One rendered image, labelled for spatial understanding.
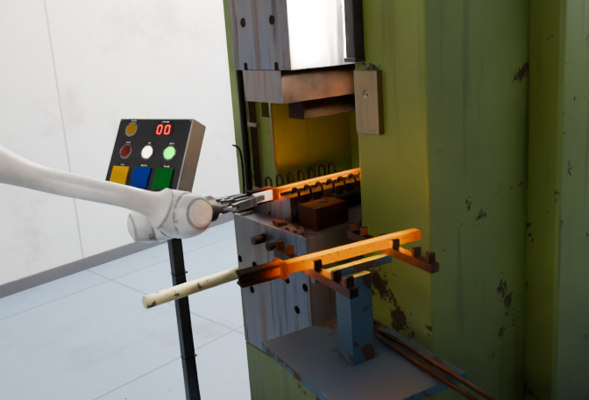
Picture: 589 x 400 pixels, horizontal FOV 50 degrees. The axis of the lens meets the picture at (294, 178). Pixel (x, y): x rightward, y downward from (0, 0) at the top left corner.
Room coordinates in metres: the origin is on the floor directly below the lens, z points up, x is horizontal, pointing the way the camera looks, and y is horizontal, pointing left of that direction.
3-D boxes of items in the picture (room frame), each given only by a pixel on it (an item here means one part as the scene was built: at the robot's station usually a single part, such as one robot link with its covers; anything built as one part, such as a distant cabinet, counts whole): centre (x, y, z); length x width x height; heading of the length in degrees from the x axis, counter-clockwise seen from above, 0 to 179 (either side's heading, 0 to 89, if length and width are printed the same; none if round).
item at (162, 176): (2.13, 0.45, 1.01); 0.07 x 0.05 x 0.07; 61
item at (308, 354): (1.35, -0.12, 0.71); 0.40 x 0.30 x 0.02; 29
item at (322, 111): (2.02, -0.14, 1.24); 0.30 x 0.07 x 0.06; 126
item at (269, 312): (1.98, -0.13, 0.69); 0.56 x 0.38 x 0.45; 126
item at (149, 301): (2.12, 0.35, 0.62); 0.44 x 0.05 x 0.05; 126
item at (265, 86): (2.02, -0.09, 1.32); 0.42 x 0.20 x 0.10; 126
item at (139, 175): (2.18, 0.54, 1.01); 0.07 x 0.05 x 0.07; 61
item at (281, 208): (2.02, -0.09, 0.96); 0.42 x 0.20 x 0.09; 126
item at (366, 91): (1.71, -0.21, 1.27); 0.09 x 0.02 x 0.17; 36
